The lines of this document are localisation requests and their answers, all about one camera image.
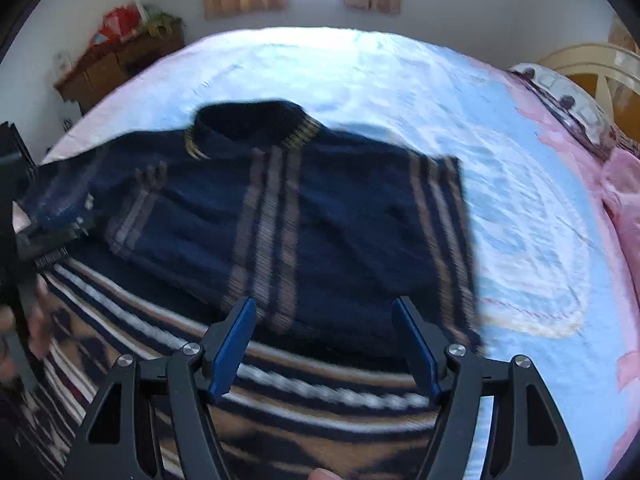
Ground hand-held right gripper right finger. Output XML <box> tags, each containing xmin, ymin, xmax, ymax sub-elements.
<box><xmin>391</xmin><ymin>296</ymin><xmax>586</xmax><ymax>480</ymax></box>

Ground navy striped knit sweater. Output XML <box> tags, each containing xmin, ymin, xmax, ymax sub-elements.
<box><xmin>42</xmin><ymin>100</ymin><xmax>483</xmax><ymax>356</ymax></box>

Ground pink fluffy blanket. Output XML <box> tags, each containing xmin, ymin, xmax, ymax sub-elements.
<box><xmin>597</xmin><ymin>145</ymin><xmax>640</xmax><ymax>321</ymax></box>

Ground person's left hand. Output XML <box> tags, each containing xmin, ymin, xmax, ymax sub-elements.
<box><xmin>0</xmin><ymin>277</ymin><xmax>53</xmax><ymax>361</ymax></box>

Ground printed pillow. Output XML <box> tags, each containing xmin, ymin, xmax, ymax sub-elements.
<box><xmin>507</xmin><ymin>62</ymin><xmax>618</xmax><ymax>158</ymax></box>

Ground red bags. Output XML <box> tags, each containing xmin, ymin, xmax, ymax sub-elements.
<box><xmin>90</xmin><ymin>2</ymin><xmax>147</xmax><ymax>48</ymax></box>

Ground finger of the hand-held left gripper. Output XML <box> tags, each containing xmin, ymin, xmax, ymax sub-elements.
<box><xmin>25</xmin><ymin>157</ymin><xmax>97</xmax><ymax>241</ymax></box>

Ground green item on dresser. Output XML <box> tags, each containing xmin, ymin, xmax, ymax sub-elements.
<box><xmin>142</xmin><ymin>5</ymin><xmax>183</xmax><ymax>36</ymax></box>

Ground blue dotted bed sheet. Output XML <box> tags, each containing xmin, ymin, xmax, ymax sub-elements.
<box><xmin>42</xmin><ymin>26</ymin><xmax>640</xmax><ymax>480</ymax></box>

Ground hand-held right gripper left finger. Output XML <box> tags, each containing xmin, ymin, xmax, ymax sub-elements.
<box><xmin>62</xmin><ymin>296</ymin><xmax>258</xmax><ymax>480</ymax></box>

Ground cream wooden headboard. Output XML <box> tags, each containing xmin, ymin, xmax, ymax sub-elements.
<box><xmin>537</xmin><ymin>15</ymin><xmax>640</xmax><ymax>131</ymax></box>

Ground brown wooden dresser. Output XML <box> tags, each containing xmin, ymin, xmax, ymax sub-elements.
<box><xmin>54</xmin><ymin>20</ymin><xmax>186</xmax><ymax>116</ymax></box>

